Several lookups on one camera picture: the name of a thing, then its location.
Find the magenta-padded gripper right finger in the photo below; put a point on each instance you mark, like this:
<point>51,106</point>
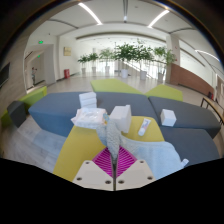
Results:
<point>135,173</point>

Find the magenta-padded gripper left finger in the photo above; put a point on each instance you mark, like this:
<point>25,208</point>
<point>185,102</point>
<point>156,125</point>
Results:
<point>93,175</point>

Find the light grey-blue towel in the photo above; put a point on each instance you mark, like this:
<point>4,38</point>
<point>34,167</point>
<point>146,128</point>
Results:
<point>156,156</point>

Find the small white tube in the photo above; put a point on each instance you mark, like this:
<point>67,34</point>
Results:
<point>144,126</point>

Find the white-pink wet wipes pack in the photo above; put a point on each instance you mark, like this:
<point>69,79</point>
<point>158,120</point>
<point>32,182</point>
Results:
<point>88,117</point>

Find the white tissue box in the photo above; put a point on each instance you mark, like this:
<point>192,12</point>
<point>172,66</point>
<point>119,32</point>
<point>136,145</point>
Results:
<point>120,116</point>

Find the dark grey sofa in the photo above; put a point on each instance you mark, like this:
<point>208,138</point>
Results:
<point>190,143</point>
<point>193,113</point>

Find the small white cube box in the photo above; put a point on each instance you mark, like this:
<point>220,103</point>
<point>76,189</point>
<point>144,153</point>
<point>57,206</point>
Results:
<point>168,117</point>

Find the stack of white tissue packs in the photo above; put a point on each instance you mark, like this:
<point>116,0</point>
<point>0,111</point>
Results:
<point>87,99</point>

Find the long blue-grey sofa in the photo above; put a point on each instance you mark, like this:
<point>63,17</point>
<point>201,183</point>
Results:
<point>53,110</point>

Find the lime green sofa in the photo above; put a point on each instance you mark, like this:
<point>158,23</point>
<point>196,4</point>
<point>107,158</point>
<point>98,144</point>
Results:
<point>165,91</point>
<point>111,85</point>

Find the lime green bench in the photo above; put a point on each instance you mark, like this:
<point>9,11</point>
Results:
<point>35,96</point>

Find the dark grey cube stool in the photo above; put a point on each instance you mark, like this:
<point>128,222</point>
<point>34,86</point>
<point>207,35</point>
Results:
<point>16,113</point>

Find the black-framed wooden bench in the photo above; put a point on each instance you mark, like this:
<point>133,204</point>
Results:
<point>213,104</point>

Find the red fire cabinet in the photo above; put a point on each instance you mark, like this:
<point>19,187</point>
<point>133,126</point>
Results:
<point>67,73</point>

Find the red fire extinguisher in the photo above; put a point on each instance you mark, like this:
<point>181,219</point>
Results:
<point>211,95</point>

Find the person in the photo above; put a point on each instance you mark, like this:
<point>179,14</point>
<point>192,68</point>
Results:
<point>34,75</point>

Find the row of potted plants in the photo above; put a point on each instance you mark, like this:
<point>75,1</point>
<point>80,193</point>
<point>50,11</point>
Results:
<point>125,51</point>

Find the green exit sign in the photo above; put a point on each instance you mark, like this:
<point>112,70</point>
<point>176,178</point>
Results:
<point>40,42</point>

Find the ceiling light strips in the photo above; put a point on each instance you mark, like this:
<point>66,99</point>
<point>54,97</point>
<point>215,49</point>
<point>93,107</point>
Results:
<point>88,11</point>

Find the yellow wall picture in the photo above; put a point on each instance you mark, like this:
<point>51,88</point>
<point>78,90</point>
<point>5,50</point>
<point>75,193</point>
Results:
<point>67,51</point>

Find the black wall screen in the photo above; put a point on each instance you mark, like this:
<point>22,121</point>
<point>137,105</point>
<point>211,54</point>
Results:
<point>4,76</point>

